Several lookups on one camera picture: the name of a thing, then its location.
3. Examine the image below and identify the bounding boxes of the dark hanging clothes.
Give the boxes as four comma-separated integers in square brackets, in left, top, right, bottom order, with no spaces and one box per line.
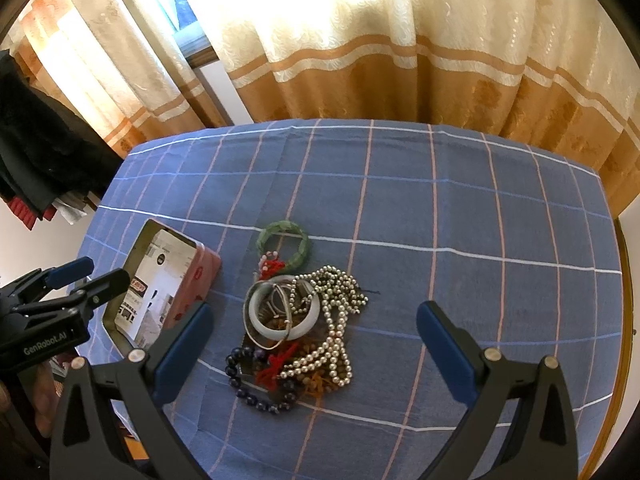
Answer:
[1,50,122,229]

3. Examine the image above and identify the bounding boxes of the red coral ornament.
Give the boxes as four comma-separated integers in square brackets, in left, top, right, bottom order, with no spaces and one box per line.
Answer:
[255,341,299,391]

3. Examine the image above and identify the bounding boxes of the white jade bangle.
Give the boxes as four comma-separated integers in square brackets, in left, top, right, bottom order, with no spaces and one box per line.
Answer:
[260,275,321,341]

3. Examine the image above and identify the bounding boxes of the silver wrist watch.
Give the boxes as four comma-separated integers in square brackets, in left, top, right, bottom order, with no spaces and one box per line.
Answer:
[267,275,314,318]

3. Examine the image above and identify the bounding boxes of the white pearl necklace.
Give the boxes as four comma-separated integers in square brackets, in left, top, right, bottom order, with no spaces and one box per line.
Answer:
[278,264,370,380]

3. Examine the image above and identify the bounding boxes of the right beige brown curtain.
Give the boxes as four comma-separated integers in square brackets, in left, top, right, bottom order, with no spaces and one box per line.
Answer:
[186,0,639,214]

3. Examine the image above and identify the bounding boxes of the left beige brown curtain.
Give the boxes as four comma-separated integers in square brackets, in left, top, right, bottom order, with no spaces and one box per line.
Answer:
[1,0,227,155]

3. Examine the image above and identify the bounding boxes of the green jade bracelet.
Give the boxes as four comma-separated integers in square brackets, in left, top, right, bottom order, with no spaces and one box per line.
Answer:
[255,220,310,271]

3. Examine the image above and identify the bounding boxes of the red tassel jade pendant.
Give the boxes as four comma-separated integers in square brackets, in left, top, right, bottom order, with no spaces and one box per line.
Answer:
[258,252,286,281]

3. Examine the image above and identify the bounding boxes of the brown wooden bead necklace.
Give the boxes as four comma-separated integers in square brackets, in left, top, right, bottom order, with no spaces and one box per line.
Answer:
[297,339,354,401]

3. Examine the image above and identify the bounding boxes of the window frame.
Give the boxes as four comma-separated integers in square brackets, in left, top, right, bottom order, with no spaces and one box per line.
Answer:
[156,0,218,68]

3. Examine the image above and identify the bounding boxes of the pink metal tin box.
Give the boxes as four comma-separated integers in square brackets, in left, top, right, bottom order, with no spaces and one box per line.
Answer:
[102,219,221,356]

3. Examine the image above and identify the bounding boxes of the dark purple bead bracelet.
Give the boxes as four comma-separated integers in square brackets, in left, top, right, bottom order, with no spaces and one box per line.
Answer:
[223,344,300,416]

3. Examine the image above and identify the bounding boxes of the thin silver bangle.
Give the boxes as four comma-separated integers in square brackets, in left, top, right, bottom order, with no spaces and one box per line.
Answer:
[242,281,293,351]

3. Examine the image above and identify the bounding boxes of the beige brown curtain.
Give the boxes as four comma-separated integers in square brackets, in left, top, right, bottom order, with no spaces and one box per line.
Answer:
[1,0,227,155]
[186,0,639,214]

